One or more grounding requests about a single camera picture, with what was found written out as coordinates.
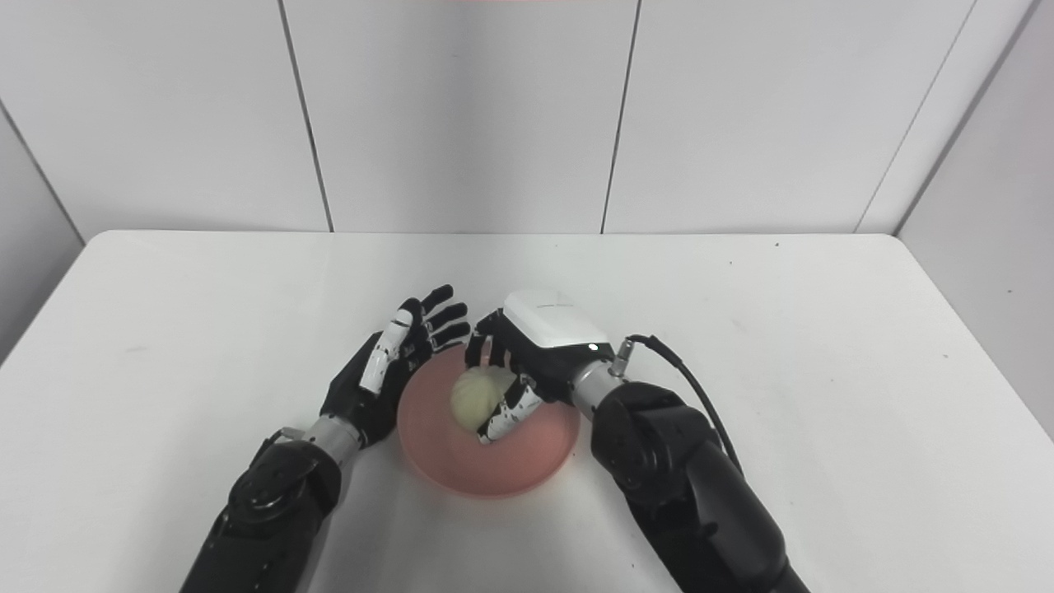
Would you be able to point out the pink plate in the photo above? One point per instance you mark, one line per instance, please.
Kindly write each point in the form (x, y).
(486, 449)

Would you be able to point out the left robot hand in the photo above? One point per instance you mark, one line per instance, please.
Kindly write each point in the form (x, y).
(391, 371)

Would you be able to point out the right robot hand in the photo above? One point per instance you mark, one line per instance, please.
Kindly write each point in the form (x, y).
(535, 354)

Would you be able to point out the white steamed bun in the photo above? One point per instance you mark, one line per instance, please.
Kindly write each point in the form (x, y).
(478, 397)

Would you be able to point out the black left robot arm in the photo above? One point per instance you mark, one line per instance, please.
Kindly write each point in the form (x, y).
(272, 511)

